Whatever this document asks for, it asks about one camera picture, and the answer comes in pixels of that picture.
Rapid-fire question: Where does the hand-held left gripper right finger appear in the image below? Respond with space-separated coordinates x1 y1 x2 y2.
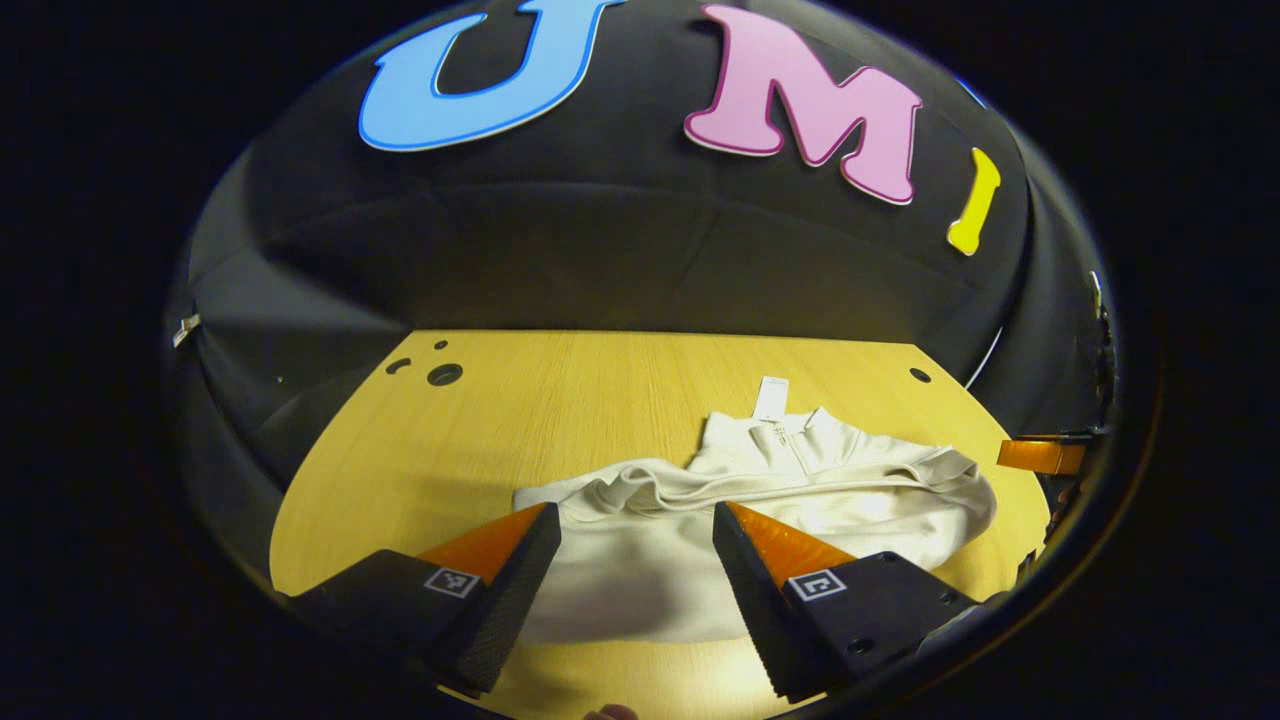
712 500 986 703

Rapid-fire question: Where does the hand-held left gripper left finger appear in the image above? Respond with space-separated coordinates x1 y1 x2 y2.
285 502 563 699

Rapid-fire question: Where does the cream white sweatshirt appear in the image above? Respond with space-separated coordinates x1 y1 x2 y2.
513 376 998 646

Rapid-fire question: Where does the black backdrop cloth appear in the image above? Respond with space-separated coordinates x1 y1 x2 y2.
165 0 1116 561

